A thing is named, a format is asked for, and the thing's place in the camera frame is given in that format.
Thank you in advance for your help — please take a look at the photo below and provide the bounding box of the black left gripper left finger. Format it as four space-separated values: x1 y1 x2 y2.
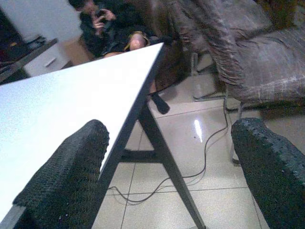
11 119 110 229

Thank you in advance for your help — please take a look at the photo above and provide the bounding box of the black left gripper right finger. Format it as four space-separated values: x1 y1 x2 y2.
231 118 305 229

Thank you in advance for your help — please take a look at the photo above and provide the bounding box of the white drawer cabinet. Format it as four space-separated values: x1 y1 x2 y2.
23 38 74 77

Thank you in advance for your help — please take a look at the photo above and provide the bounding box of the black shoe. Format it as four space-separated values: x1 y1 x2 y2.
148 92 171 115

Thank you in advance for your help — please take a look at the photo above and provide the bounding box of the grey fabric sofa chair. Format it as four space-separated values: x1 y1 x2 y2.
147 0 305 120

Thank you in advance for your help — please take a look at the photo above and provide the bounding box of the dark side table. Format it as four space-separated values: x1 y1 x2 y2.
0 7 58 84

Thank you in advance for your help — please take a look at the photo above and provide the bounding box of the seated person in dark clothes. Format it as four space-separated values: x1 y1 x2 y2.
68 0 167 59

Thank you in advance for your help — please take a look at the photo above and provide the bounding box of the black floor cable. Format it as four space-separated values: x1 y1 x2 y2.
107 95 231 205

